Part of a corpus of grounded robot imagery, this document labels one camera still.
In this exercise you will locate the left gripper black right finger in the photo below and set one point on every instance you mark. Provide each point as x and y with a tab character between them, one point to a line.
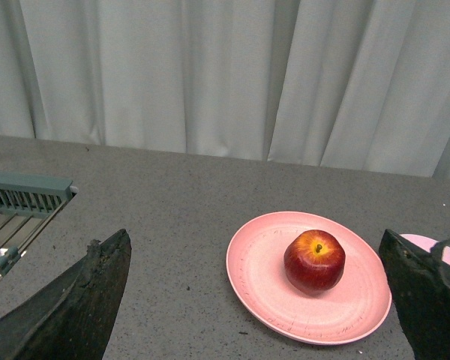
419	281

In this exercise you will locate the white pleated curtain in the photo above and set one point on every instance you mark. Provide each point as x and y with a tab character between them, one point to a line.
361	85

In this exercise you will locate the grey-green dish rack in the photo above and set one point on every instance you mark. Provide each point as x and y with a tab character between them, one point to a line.
27	204

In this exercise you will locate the red yellow apple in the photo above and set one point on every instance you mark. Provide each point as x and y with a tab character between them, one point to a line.
314	262

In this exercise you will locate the pink round plate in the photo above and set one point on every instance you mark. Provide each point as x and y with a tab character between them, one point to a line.
350	311

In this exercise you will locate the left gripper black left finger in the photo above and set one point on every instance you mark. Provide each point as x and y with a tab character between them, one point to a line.
73	316

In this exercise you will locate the pale pink bowl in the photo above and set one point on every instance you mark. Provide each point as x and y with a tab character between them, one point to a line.
426	244

